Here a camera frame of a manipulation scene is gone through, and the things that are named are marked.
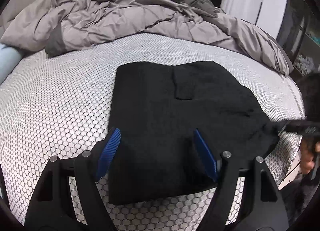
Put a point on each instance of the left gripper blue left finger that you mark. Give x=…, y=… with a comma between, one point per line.
x=51, y=206

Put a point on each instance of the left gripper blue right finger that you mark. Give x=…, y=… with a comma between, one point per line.
x=261, y=207

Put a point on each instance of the black pants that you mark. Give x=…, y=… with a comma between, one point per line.
x=157, y=109

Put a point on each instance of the person's right hand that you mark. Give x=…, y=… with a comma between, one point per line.
x=306, y=158

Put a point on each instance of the white honeycomb mattress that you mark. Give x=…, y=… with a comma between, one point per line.
x=60, y=106

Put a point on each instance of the light blue pillow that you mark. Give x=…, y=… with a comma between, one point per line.
x=9, y=59

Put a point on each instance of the grey rumpled duvet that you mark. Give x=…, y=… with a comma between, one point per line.
x=61, y=26

